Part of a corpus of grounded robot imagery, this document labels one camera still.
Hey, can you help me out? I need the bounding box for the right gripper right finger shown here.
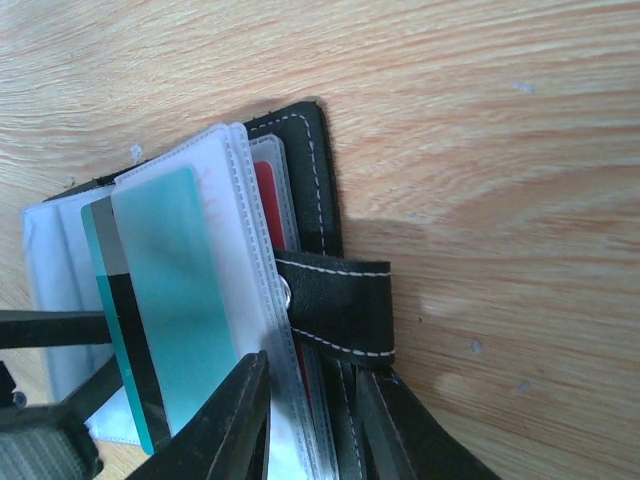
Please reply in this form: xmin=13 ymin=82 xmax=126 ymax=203
xmin=356 ymin=369 xmax=498 ymax=479

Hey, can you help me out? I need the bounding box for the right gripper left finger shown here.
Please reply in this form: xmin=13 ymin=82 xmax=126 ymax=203
xmin=129 ymin=350 xmax=271 ymax=480

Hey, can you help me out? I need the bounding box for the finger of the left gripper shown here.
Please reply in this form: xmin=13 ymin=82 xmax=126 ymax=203
xmin=1 ymin=358 xmax=122 ymax=479
xmin=0 ymin=310 xmax=111 ymax=350

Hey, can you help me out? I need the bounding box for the black leather card holder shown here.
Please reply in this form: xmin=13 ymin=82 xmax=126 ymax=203
xmin=19 ymin=99 xmax=397 ymax=480

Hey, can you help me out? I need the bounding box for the dark red card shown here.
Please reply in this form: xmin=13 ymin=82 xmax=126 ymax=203
xmin=254 ymin=161 xmax=286 ymax=249

